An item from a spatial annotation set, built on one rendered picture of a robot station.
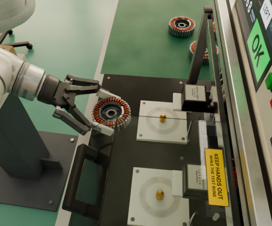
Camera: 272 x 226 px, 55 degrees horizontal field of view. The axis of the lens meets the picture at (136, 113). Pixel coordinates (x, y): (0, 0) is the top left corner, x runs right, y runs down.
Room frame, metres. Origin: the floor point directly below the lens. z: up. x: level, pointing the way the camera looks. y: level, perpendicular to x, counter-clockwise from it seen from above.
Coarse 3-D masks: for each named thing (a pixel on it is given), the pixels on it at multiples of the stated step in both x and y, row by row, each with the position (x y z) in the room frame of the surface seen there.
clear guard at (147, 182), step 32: (96, 128) 0.28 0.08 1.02; (128, 128) 0.25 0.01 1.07; (160, 128) 0.25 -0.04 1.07; (192, 128) 0.25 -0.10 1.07; (224, 128) 0.25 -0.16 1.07; (96, 160) 0.21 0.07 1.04; (128, 160) 0.19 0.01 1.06; (160, 160) 0.19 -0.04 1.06; (192, 160) 0.19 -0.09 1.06; (224, 160) 0.19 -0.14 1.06; (96, 192) 0.14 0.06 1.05; (128, 192) 0.14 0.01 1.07; (160, 192) 0.14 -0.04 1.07; (192, 192) 0.14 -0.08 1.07; (96, 224) 0.10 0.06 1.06; (128, 224) 0.09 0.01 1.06; (160, 224) 0.09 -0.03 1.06; (192, 224) 0.09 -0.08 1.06; (224, 224) 0.09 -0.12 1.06
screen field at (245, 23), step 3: (240, 0) 0.51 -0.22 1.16; (240, 3) 0.50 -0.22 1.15; (240, 6) 0.50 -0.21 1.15; (243, 6) 0.48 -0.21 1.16; (240, 9) 0.49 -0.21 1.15; (243, 9) 0.47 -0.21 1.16; (243, 12) 0.47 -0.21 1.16; (243, 15) 0.46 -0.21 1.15; (243, 18) 0.46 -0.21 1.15; (246, 18) 0.44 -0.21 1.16; (243, 21) 0.45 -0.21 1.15; (246, 21) 0.43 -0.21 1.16; (246, 24) 0.43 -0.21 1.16; (246, 27) 0.42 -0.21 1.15; (249, 27) 0.41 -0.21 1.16; (246, 30) 0.42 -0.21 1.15; (246, 33) 0.41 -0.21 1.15
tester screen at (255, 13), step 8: (256, 0) 0.43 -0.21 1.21; (256, 8) 0.41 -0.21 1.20; (240, 16) 0.48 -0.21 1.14; (248, 16) 0.44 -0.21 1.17; (256, 16) 0.40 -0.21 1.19; (248, 32) 0.41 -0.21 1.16; (264, 32) 0.35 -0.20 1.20; (264, 40) 0.33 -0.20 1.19; (248, 48) 0.38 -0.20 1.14; (256, 80) 0.30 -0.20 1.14
